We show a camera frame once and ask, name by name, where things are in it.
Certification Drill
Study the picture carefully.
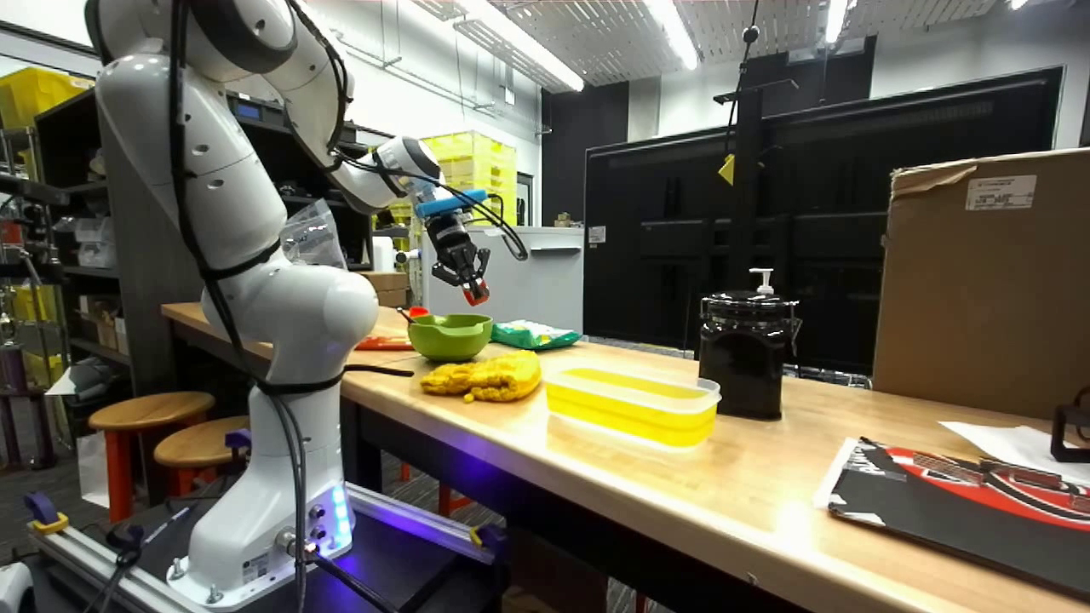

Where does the small black frame object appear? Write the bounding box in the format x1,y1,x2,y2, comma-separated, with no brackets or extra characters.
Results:
1049,389,1090,471

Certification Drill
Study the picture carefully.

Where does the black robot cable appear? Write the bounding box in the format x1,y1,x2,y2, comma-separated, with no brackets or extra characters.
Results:
167,0,535,613

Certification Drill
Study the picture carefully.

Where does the green plastic bowl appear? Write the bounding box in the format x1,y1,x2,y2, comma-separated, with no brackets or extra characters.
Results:
404,309,498,369

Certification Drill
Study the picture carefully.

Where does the cluttered metal shelf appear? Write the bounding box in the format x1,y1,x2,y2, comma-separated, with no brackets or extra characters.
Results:
0,133,72,473

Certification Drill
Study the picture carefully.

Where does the yellow knitted cloth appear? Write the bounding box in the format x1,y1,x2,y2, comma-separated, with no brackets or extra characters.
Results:
418,350,545,408

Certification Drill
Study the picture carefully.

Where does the red black magazine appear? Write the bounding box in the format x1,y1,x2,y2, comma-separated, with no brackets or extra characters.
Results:
814,435,1090,608

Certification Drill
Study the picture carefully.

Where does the ceiling light strip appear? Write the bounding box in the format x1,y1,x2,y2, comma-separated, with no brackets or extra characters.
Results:
452,0,590,97
639,0,704,74

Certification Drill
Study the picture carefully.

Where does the yellow storage bins rack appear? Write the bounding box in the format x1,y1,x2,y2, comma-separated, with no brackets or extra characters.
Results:
418,129,522,232

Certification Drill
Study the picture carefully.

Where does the large black screen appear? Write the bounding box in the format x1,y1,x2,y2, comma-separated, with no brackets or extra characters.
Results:
580,70,1065,377

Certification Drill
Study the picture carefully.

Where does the black pole stand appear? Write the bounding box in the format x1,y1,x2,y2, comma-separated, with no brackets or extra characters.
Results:
713,0,787,299

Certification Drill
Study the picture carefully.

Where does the blue yellow clamp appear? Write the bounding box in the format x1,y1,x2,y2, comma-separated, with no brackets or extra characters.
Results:
25,486,74,537

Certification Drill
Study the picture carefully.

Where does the robot mounting platform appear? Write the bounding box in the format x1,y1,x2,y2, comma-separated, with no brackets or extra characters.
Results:
30,481,506,613

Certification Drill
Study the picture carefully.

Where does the clear plastic bag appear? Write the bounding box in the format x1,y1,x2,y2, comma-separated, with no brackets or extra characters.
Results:
275,199,352,272

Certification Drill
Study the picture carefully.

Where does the dark shelf unit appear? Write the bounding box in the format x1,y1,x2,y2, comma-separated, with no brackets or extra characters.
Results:
30,83,377,397

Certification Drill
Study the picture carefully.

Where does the round wooden stool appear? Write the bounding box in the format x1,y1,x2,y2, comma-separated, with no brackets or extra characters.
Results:
84,389,217,528
151,411,256,503

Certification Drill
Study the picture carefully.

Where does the yellow crate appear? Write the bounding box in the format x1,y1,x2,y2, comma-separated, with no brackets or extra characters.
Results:
0,62,95,133

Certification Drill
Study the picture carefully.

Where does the grey cabinet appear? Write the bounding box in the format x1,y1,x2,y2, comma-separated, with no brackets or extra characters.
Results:
418,223,590,333

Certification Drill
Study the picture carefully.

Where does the white paper sheet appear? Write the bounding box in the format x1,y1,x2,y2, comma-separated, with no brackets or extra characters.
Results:
937,418,1090,492

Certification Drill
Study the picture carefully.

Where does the yellow plastic container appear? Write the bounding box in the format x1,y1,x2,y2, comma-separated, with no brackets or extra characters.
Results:
541,365,726,449

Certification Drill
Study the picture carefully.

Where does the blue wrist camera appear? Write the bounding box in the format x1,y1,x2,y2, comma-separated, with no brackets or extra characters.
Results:
411,189,490,225

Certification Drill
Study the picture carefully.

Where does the cardboard box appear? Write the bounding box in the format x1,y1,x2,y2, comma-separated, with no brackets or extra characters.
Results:
867,152,1090,418

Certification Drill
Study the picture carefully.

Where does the black jar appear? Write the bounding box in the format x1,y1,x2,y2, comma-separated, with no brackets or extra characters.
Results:
696,291,803,423

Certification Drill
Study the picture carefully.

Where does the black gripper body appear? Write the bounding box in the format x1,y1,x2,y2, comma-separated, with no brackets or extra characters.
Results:
421,211,490,287

